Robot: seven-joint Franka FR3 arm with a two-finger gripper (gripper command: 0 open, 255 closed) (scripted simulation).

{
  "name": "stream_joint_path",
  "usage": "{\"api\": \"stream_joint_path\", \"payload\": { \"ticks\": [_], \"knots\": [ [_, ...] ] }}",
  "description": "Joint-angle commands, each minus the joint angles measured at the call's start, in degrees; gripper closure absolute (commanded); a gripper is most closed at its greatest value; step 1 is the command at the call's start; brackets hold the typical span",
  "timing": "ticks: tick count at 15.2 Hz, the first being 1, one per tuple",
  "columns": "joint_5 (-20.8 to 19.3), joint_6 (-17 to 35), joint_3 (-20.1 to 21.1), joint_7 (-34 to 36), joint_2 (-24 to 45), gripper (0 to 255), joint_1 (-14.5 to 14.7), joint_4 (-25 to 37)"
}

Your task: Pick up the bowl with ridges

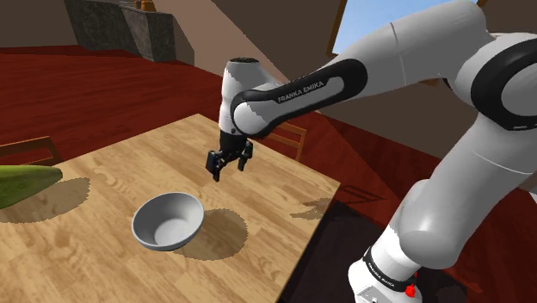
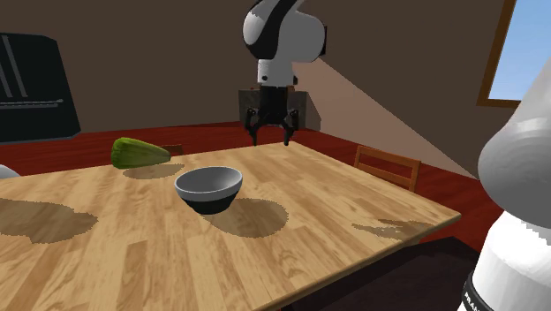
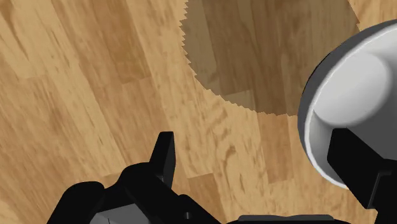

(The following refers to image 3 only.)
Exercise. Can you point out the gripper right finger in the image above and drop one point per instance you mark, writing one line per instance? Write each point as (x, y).
(369, 173)

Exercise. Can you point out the white bowl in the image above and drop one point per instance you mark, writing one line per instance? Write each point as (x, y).
(350, 86)

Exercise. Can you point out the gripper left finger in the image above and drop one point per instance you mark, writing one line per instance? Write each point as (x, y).
(145, 189)

